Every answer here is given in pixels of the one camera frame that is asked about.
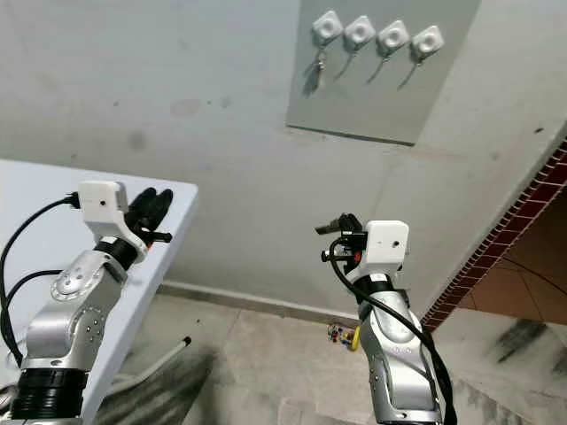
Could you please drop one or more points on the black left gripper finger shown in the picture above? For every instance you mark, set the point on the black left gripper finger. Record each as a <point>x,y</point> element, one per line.
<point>143,204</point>
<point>161,207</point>

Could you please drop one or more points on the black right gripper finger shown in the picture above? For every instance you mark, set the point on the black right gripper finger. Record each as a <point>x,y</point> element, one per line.
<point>353,223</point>
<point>341,224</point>

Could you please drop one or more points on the single grey metal key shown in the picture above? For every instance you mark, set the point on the single grey metal key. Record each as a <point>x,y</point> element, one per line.
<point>326,228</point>

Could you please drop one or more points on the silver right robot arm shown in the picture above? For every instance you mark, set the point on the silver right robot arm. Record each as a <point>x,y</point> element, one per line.
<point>394,363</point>

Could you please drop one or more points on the small yellow floor object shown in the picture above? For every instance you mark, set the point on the small yellow floor object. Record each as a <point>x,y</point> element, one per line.
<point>350,337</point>

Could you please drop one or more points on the white plastic folding table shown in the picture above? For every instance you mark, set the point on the white plastic folding table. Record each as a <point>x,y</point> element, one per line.
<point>44,230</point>

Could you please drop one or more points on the white table leg black foot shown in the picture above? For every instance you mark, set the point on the white table leg black foot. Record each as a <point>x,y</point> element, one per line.
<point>164,354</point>

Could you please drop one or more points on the red mosaic tile edging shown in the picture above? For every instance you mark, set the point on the red mosaic tile edging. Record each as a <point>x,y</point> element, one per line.
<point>496,230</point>

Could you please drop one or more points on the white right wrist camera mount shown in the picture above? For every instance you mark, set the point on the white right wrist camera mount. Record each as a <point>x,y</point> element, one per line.
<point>388,241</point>

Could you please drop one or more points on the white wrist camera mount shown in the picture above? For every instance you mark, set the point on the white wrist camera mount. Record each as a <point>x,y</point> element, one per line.
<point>102,202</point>
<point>388,241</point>

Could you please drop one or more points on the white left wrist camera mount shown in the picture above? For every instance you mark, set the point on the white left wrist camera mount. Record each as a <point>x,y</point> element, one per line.
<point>102,202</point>

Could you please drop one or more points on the grey wall board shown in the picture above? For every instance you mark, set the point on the grey wall board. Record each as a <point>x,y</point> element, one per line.
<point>372,106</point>

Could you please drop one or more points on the white square wall hook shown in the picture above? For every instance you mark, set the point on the white square wall hook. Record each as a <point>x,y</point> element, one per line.
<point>393,35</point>
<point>327,26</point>
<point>427,42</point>
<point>360,31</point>

